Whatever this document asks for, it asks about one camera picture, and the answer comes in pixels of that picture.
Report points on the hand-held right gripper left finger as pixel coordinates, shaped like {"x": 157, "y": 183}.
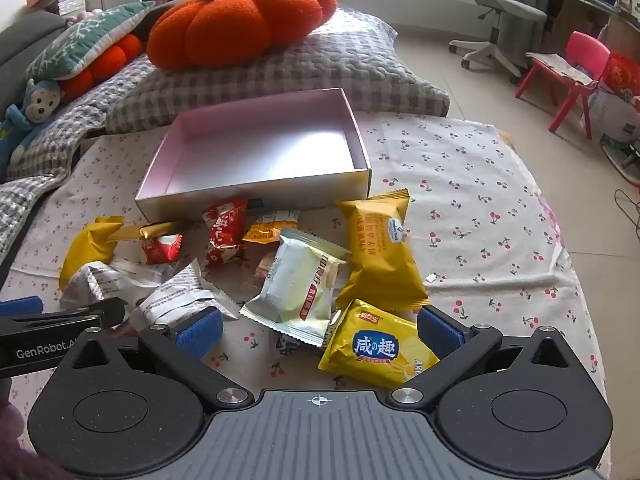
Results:
{"x": 200, "y": 332}

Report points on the grey checkered pillow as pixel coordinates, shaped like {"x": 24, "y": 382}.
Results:
{"x": 320, "y": 75}

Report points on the pink cardboard box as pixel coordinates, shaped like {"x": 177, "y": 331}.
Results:
{"x": 260, "y": 145}

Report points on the grey checkered blanket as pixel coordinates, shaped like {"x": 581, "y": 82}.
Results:
{"x": 45, "y": 160}

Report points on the grey sofa cushion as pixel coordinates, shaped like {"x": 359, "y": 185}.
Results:
{"x": 25, "y": 40}

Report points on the yellow packet with blue label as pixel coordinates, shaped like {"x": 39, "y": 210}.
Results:
{"x": 375, "y": 345}

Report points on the pink floral cloth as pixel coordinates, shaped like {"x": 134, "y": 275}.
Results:
{"x": 550, "y": 220}

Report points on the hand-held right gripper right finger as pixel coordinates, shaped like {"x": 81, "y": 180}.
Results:
{"x": 440, "y": 332}

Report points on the gold bar packet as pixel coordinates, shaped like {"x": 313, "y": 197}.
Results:
{"x": 150, "y": 230}

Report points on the pink plastic chair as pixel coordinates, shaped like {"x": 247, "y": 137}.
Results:
{"x": 582, "y": 52}

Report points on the folded printed cloth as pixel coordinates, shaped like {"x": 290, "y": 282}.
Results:
{"x": 560, "y": 66}

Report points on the small pink plush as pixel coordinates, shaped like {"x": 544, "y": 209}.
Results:
{"x": 82, "y": 17}

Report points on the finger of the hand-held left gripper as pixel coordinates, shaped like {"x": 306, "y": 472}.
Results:
{"x": 60, "y": 321}
{"x": 20, "y": 306}

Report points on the red gift box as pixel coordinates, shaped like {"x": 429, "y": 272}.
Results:
{"x": 622, "y": 77}

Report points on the small orange packet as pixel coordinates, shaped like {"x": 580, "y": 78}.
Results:
{"x": 267, "y": 230}

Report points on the blue monkey plush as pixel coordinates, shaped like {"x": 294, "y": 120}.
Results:
{"x": 35, "y": 110}

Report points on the grey office chair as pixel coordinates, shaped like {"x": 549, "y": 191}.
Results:
{"x": 500, "y": 10}

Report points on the green snowflake cushion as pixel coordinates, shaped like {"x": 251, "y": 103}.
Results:
{"x": 80, "y": 42}

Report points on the large yellow snack packet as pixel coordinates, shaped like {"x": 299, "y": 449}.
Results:
{"x": 382, "y": 250}

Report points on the purple fuzzy clothing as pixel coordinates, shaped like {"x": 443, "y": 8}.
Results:
{"x": 20, "y": 440}

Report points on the small orange plush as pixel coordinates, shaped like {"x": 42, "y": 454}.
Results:
{"x": 107, "y": 62}

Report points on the tan wafer packet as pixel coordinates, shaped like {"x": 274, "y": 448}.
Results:
{"x": 265, "y": 266}

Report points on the cream white snack packet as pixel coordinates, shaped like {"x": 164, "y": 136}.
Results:
{"x": 295, "y": 285}

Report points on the orange pumpkin plush pillow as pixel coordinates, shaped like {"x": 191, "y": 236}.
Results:
{"x": 235, "y": 25}

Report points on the small red white packet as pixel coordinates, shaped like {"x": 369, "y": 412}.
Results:
{"x": 161, "y": 249}

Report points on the red snack packet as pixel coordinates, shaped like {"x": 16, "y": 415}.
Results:
{"x": 222, "y": 232}

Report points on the dark desk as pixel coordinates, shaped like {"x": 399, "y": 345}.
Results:
{"x": 580, "y": 7}

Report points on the plain yellow snack packet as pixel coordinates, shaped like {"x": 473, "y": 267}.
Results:
{"x": 85, "y": 255}

